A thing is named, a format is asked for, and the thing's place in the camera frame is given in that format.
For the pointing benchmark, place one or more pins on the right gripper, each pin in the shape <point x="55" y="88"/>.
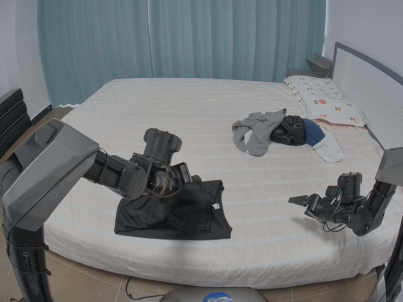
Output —
<point x="321" y="208"/>

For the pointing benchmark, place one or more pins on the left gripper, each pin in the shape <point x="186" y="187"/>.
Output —
<point x="171" y="182"/>

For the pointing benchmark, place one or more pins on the black T-shirt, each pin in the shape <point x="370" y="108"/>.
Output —
<point x="195" y="219"/>

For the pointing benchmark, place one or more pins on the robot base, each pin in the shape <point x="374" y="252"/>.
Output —
<point x="189" y="297"/>

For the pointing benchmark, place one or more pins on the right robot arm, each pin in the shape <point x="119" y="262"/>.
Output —
<point x="349" y="184"/>

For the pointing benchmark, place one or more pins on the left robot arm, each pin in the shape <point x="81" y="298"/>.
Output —
<point x="47" y="168"/>

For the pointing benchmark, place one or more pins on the bed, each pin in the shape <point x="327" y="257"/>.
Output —
<point x="189" y="121"/>

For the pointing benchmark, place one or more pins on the white garment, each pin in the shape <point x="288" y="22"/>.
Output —
<point x="330" y="149"/>

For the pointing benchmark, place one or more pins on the black garment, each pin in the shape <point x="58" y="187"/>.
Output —
<point x="289" y="131"/>

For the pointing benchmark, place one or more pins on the grey garment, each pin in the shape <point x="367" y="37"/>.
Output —
<point x="261" y="127"/>

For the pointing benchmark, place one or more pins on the white printed pillow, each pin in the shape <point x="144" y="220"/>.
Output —
<point x="324" y="101"/>

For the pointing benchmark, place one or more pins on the grey bedside table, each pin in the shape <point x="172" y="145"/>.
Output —
<point x="318" y="63"/>

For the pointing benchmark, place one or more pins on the blue-green curtain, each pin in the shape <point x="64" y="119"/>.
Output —
<point x="94" y="42"/>
<point x="236" y="27"/>

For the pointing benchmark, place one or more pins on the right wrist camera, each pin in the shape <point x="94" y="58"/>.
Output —
<point x="332" y="192"/>

